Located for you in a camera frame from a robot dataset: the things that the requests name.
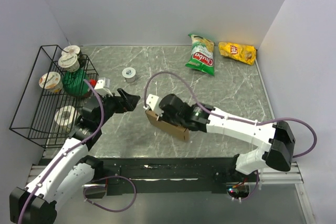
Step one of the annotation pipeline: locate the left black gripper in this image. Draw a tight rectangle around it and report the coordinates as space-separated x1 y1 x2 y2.
97 88 140 127

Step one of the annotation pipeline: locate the brown cardboard box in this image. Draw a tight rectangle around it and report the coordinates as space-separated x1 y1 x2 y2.
145 110 190 142

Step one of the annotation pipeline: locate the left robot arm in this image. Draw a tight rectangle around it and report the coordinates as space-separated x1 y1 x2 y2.
9 88 140 223

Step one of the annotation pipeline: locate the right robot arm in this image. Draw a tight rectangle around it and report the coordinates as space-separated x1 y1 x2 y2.
158 94 295 182

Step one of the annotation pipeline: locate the small white yogurt cup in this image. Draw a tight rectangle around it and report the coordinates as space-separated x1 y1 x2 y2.
122 67 136 83

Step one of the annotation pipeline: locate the green bottle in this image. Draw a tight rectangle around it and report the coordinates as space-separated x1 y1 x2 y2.
62 68 91 98

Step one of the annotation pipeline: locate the green Chuba snack bag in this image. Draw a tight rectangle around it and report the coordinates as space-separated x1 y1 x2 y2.
185 34 215 76

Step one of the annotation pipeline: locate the white tape roll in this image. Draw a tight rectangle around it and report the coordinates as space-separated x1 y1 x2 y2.
54 105 78 132

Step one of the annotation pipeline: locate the Chobani yogurt cup middle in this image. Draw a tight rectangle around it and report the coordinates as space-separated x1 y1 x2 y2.
58 54 80 72

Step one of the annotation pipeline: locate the chobani yogurt cup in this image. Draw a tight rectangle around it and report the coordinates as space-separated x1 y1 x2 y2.
39 71 63 93
58 54 80 72

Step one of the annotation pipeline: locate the yogurt cup rear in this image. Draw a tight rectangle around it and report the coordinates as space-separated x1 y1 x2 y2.
61 45 81 55

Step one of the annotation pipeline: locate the Chobani yogurt cup front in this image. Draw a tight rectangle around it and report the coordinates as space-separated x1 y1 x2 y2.
39 71 63 93

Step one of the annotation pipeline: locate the yellow Lays chips bag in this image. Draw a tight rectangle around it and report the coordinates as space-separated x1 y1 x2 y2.
218 42 256 66

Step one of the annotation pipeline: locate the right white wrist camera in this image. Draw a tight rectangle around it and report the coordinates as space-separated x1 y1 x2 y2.
144 94 163 116

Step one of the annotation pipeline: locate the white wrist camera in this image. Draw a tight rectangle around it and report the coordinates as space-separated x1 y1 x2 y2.
89 77 112 97
144 94 163 116

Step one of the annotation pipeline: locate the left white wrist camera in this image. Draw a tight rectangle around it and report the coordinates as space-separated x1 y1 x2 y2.
89 77 112 97

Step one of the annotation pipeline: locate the black wire rack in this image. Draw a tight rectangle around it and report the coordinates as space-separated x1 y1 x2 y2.
9 45 98 149

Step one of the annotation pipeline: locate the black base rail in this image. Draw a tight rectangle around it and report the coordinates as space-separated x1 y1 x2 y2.
28 155 302 196

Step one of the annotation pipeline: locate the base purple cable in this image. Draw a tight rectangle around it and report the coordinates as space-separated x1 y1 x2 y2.
83 176 137 212

